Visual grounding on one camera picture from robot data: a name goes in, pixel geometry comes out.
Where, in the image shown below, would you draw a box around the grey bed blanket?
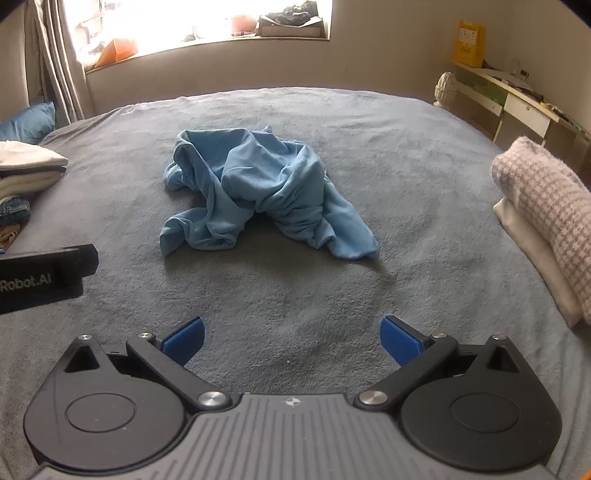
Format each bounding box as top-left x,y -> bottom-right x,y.
0,87 -> 591,480

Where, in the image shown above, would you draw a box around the folded blue jeans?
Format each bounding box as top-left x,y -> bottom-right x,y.
0,196 -> 32,227

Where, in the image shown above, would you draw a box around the yellow box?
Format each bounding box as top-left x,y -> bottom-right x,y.
452,19 -> 486,65

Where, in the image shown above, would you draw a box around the blue pillow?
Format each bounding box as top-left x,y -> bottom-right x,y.
0,102 -> 56,145

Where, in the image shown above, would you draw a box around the folded beige pants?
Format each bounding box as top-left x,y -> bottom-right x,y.
0,224 -> 21,252

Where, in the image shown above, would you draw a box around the cream folded cloth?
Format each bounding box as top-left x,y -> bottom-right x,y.
493,198 -> 585,329

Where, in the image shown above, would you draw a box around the pink checked folded sweater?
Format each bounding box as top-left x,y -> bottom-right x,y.
490,136 -> 591,324

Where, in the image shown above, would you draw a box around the cream desk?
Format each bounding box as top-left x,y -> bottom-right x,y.
452,60 -> 591,185

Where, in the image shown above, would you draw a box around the grey curtain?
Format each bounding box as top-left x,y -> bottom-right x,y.
25,0 -> 86,125

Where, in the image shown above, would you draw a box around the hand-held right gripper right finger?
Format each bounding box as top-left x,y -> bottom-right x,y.
353,315 -> 529,409

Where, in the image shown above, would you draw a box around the orange bag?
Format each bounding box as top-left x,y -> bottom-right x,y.
95,39 -> 139,66

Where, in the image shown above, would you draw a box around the light blue t-shirt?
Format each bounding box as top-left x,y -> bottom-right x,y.
159,124 -> 380,261

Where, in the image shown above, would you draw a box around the white folded garment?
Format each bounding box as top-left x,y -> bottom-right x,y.
0,141 -> 69,199

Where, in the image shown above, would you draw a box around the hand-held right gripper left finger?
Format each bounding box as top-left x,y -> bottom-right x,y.
62,316 -> 232,414

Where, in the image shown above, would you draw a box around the cardboard box with dark clothes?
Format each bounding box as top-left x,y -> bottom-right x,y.
255,6 -> 326,38

